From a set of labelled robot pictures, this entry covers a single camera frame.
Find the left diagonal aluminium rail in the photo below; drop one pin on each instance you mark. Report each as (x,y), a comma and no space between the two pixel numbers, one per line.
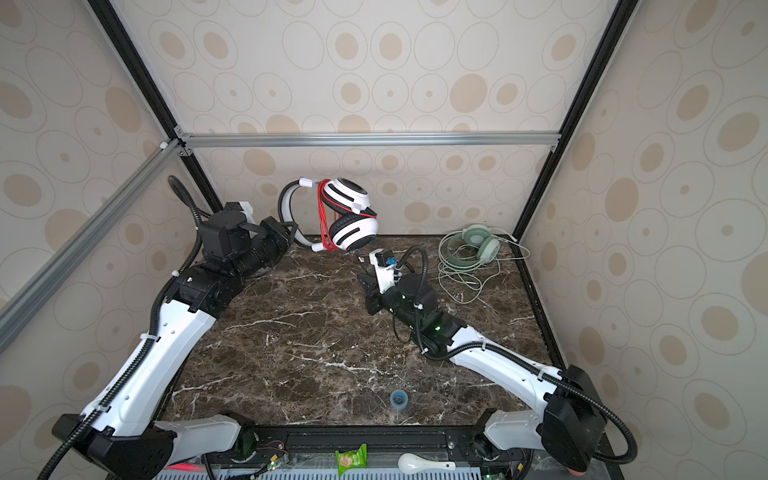
(35,294)

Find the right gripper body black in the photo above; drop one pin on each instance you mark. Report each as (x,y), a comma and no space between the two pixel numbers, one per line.
(391,301)

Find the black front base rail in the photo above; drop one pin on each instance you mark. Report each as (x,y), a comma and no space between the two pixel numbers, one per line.
(308,452)

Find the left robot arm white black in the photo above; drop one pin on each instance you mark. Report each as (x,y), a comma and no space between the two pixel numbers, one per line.
(118,430)

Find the white ceramic spoon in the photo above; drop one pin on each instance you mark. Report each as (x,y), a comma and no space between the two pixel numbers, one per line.
(411,464)

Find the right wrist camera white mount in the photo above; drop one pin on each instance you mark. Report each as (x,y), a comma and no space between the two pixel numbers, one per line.
(385,268)

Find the horizontal aluminium rail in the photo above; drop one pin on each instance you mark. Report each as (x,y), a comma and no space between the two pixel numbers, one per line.
(324,140)

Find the blue tape roll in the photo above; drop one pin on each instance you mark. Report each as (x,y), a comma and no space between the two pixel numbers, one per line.
(399,400)

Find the white black headphones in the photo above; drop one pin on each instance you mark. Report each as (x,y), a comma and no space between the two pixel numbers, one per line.
(347,221)

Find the green headphones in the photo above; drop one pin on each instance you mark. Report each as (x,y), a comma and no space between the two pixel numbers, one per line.
(482,238)

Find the pink marker pen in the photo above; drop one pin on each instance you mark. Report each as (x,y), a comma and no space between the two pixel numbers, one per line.
(186,467)

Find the green snack packet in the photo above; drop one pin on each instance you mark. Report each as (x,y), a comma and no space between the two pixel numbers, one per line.
(353,459)

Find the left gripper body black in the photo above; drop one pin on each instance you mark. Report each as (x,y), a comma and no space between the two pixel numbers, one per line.
(275,239)

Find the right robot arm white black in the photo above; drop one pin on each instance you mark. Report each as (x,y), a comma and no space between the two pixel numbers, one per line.
(565,416)

